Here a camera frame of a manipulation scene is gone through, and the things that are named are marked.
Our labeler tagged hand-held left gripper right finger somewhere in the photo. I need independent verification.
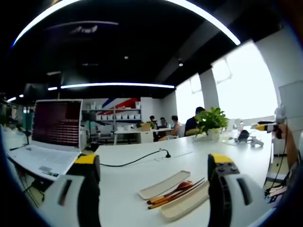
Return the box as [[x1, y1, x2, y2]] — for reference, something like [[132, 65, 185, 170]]
[[207, 153, 275, 227]]

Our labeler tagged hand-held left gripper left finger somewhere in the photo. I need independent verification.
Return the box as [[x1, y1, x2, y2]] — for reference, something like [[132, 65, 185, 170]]
[[35, 154, 101, 227]]

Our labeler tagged wooden chopstick utensil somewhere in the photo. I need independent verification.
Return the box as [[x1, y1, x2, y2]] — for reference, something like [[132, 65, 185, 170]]
[[151, 177, 205, 206], [147, 181, 207, 210]]

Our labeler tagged wooden spoon utensil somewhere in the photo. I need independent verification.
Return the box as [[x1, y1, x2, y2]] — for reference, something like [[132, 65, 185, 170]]
[[146, 180, 194, 205]]

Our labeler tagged beige cutlery case base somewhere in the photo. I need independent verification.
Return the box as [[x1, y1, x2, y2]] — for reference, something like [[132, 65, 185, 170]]
[[158, 181, 210, 223]]

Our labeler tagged beige cutlery case lid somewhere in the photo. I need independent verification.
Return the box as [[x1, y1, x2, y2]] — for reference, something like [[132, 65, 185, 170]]
[[138, 170, 191, 201]]

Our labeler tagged person's right hand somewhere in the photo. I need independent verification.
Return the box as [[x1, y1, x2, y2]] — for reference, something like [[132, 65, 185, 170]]
[[271, 123, 285, 140]]

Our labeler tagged white handheld controller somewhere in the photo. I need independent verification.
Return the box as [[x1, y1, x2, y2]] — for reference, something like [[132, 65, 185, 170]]
[[249, 138, 265, 148]]

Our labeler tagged black round device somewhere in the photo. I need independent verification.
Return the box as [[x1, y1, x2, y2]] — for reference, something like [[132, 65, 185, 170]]
[[237, 130, 250, 143]]

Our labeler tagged green plant in white pot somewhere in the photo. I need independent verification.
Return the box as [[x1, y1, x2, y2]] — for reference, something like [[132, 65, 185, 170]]
[[194, 107, 229, 142]]

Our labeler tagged grey office chair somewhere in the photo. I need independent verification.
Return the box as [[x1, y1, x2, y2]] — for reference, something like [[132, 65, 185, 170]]
[[95, 124, 115, 143]]

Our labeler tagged white laptop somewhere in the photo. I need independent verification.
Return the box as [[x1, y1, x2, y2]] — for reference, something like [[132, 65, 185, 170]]
[[6, 99, 84, 182]]

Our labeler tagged white background desk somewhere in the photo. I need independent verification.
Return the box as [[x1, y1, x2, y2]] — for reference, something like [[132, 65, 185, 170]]
[[113, 127, 174, 145]]

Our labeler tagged shelf with white bins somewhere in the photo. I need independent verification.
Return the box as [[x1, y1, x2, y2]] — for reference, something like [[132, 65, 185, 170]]
[[81, 101, 143, 127]]

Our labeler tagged long ceiling light strip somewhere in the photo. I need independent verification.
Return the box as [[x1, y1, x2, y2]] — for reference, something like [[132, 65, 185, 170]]
[[47, 82, 176, 91]]

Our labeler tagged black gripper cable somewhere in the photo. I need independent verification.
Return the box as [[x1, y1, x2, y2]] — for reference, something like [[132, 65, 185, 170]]
[[274, 115, 289, 188]]

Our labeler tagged bundle of coloured cables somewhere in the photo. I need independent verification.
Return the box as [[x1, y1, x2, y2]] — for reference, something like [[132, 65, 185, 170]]
[[264, 184, 289, 201]]

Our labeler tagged black power cable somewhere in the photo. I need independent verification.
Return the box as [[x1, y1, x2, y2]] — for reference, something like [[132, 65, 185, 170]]
[[99, 148, 171, 167]]

